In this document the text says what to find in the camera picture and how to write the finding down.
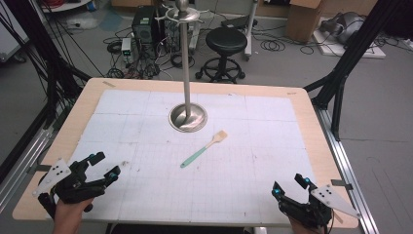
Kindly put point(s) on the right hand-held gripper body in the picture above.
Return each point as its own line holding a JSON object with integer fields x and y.
{"x": 316, "y": 211}

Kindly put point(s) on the grey bag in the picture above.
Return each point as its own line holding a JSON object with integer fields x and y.
{"x": 344, "y": 26}

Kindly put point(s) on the white flat board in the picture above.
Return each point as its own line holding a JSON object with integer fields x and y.
{"x": 367, "y": 52}

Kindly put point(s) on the metal utensil stand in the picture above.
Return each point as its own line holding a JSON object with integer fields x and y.
{"x": 187, "y": 81}

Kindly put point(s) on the cardboard box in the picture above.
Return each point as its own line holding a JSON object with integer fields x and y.
{"x": 303, "y": 21}

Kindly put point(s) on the white stand post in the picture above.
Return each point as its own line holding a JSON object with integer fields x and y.
{"x": 251, "y": 29}

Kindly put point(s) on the white grid mat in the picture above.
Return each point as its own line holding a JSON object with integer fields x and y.
{"x": 201, "y": 188}

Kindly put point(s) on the aluminium rail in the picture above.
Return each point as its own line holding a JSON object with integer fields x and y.
{"x": 19, "y": 172}
{"x": 349, "y": 182}

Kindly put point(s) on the small grey power supply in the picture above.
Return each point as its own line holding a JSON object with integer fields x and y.
{"x": 126, "y": 48}

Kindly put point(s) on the black metal frame stand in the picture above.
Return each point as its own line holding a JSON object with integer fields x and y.
{"x": 48, "y": 65}
{"x": 350, "y": 52}

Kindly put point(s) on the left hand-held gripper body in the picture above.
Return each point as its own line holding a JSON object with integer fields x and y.
{"x": 66, "y": 187}

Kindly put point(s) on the black computer tower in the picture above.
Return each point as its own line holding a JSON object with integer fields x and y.
{"x": 142, "y": 29}

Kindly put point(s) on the black round stool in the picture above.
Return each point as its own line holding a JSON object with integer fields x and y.
{"x": 226, "y": 42}

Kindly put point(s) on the person's right hand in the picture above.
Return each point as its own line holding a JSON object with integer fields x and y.
{"x": 302, "y": 228}

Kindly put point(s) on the person's left hand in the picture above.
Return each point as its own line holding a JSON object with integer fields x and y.
{"x": 68, "y": 216}

